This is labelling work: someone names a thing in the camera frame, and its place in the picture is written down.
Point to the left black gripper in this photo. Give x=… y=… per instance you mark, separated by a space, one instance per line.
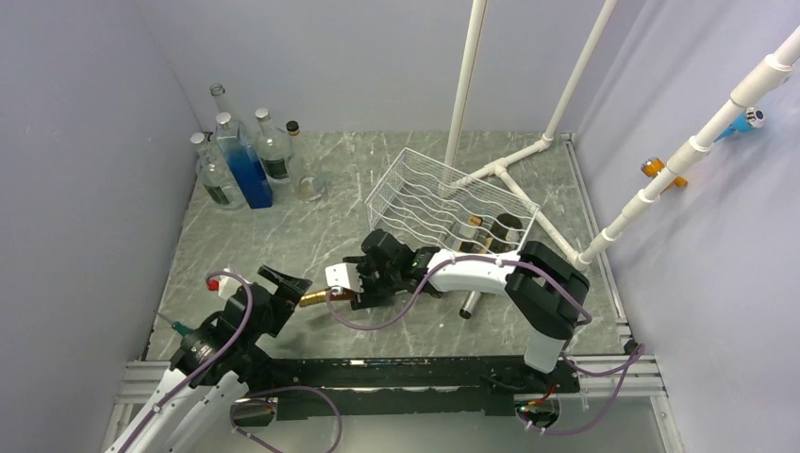
x=290 y=291

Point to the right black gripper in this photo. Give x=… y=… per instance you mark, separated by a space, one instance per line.
x=369 y=297

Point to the dark bottle with gold foil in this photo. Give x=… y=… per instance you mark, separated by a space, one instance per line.
x=320 y=297

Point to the bottle with black cap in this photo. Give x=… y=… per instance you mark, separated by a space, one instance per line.
x=467 y=234

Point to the clear bottle with orange label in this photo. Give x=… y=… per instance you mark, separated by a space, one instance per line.
x=307 y=183

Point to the green bottle with silver foil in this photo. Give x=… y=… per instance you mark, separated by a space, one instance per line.
x=503 y=236

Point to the blue plastic bottle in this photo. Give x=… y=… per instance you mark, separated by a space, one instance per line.
x=243 y=162

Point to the clear bottle with silver cap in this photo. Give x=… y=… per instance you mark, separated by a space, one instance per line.
x=272 y=144

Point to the tall clear glass bottle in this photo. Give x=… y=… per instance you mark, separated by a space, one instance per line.
x=223 y=101

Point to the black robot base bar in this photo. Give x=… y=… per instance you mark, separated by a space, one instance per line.
x=382 y=386

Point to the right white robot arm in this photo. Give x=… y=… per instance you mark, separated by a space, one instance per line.
x=546 y=289

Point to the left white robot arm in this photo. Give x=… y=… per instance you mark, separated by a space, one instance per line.
x=217 y=362

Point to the white pvc pipe right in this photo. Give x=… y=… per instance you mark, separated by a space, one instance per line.
x=772 y=71

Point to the white wire wine rack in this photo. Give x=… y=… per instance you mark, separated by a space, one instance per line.
x=421 y=201

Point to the white pvc pipe frame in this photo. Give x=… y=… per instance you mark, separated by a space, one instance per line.
x=536 y=58

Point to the green handled screwdriver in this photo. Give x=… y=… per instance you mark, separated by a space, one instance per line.
x=175 y=325

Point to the orange wall fixture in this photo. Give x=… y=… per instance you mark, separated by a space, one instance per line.
x=653 y=166

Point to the blue wall fixture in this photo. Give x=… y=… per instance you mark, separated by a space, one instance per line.
x=750 y=119

